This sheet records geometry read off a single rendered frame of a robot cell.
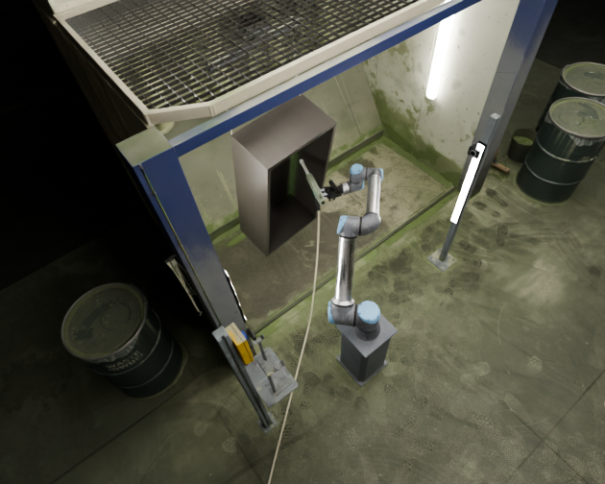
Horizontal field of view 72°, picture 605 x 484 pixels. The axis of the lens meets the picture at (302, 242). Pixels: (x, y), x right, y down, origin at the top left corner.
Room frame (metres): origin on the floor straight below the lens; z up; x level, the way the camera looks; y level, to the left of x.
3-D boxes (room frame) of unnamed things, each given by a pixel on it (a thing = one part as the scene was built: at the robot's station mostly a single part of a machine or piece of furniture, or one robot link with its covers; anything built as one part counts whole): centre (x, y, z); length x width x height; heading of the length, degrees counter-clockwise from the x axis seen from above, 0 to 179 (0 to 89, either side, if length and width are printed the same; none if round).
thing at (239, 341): (0.85, 0.36, 1.42); 0.12 x 0.06 x 0.26; 33
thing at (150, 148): (1.36, 0.60, 1.14); 0.18 x 0.18 x 2.29; 33
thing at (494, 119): (2.11, -1.30, 0.82); 0.05 x 0.05 x 1.64; 33
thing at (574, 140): (2.91, -2.62, 0.44); 0.59 x 0.58 x 0.89; 138
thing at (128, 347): (1.37, 1.39, 0.44); 0.59 x 0.58 x 0.89; 104
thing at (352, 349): (1.21, -0.38, 0.32); 0.31 x 0.31 x 0.64; 33
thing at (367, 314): (1.22, -0.38, 0.83); 0.17 x 0.15 x 0.18; 76
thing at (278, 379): (0.91, 0.28, 0.95); 0.26 x 0.15 x 0.32; 33
